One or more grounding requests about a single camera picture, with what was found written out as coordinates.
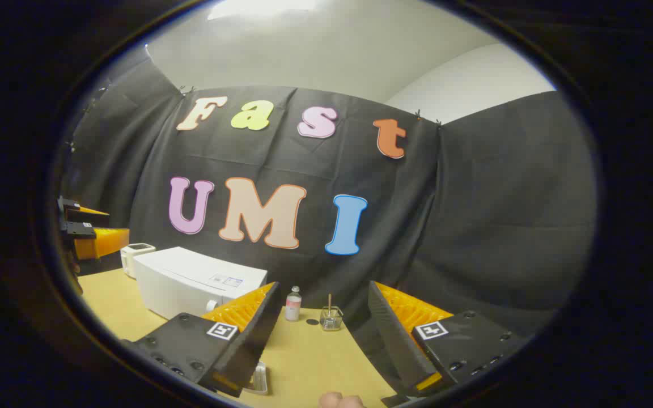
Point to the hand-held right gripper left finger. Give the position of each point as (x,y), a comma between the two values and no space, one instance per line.
(258,331)

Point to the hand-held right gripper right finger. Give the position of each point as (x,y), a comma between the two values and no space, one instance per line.
(394,334)

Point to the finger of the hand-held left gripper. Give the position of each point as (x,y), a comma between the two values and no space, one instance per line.
(85,217)
(102,242)

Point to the white microwave oven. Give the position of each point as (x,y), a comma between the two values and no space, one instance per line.
(185,280)

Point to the white toaster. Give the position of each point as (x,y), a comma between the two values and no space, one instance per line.
(132,258)

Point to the small clear bottle pink label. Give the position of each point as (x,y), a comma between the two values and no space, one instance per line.
(293,307)

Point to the white rectangular plastic tray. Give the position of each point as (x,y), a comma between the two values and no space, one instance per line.
(261,379)

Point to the small glass jar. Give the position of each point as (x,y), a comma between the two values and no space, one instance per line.
(331,322)

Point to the black backdrop cloth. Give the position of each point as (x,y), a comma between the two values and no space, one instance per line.
(474,215)

